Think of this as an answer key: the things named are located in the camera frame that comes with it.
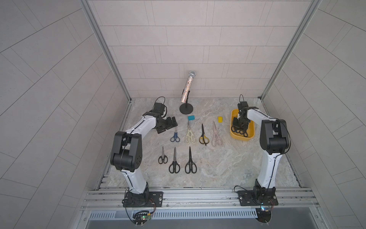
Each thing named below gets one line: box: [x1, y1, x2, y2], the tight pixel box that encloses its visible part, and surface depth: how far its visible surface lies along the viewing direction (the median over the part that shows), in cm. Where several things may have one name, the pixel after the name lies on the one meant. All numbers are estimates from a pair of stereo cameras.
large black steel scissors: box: [168, 146, 181, 174], surface depth 84 cm
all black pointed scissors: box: [184, 145, 197, 175], surface depth 84 cm
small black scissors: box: [158, 146, 169, 165], surface depth 86 cm
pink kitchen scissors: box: [211, 121, 223, 148], surface depth 95 cm
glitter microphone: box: [180, 70, 196, 104], surface depth 96 cm
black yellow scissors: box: [198, 123, 210, 146], surface depth 95 cm
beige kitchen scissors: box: [183, 120, 197, 145], surface depth 96 cm
